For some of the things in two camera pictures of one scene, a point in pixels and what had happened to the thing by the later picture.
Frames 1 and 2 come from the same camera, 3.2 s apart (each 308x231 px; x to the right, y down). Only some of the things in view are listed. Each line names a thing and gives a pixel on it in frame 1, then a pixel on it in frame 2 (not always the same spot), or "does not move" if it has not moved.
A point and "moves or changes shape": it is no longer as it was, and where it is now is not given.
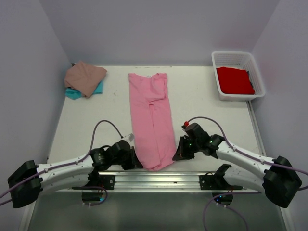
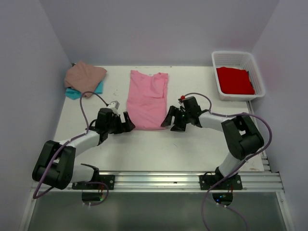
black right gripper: (181, 153) -> (167, 121)
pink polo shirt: (153, 134) moves or changes shape
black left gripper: (134, 161) -> (125, 126)
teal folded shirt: (72, 94) does not move
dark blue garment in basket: (249, 77) does not move
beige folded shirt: (84, 77) does not move
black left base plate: (99, 181) does not move
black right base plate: (217, 182) does not move
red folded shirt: (234, 81) does not move
